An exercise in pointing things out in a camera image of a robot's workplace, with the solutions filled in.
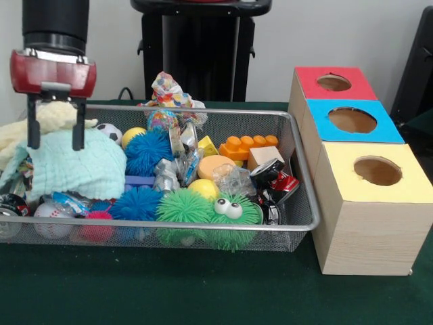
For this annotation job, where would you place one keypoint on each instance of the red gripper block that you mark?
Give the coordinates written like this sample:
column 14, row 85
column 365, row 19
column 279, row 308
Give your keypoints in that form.
column 54, row 71

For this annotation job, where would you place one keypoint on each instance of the cream yellow muslin cloth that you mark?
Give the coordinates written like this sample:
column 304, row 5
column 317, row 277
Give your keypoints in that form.
column 13, row 135

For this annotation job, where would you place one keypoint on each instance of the mint green muslin cloth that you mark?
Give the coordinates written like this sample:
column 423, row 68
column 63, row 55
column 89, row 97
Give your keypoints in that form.
column 101, row 169

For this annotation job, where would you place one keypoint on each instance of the blue globe ball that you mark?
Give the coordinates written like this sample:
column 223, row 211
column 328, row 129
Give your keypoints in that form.
column 162, row 122

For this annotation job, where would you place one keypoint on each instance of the colourful printed packet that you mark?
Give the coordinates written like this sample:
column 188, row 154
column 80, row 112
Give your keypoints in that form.
column 169, row 95

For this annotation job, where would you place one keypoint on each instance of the shallow clear mesh bin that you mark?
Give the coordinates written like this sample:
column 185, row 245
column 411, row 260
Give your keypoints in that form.
column 302, row 210

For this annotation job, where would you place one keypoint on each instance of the wooden box with three holes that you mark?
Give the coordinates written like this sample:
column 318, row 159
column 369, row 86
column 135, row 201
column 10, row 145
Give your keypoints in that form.
column 372, row 223

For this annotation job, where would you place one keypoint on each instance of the blue spiky ball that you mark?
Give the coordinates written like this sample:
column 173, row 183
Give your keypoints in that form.
column 137, row 203
column 149, row 152

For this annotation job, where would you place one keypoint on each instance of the green spiky ball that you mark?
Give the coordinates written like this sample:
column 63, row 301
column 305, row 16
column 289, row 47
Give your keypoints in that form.
column 183, row 205

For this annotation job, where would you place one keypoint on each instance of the round orange disc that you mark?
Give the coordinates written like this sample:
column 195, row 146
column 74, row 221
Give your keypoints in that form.
column 215, row 166

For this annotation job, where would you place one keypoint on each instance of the orange toy building blocks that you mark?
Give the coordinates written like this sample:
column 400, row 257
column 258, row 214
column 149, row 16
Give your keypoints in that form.
column 247, row 147

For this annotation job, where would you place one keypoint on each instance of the dark green table cloth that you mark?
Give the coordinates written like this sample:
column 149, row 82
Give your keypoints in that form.
column 169, row 291

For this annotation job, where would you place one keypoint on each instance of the green furry googly-eyed toy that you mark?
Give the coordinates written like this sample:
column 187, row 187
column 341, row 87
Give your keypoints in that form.
column 233, row 223

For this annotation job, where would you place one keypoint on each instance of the small wooden cube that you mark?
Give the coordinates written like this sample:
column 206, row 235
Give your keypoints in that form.
column 265, row 157

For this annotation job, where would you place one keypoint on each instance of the crushed red soda can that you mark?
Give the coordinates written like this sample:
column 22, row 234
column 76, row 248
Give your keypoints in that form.
column 276, row 181

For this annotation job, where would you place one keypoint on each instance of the black upright panel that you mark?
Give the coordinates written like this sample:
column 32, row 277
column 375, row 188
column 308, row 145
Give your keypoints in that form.
column 416, row 61

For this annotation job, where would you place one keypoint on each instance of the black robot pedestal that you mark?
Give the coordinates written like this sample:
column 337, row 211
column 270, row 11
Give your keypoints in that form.
column 196, row 61

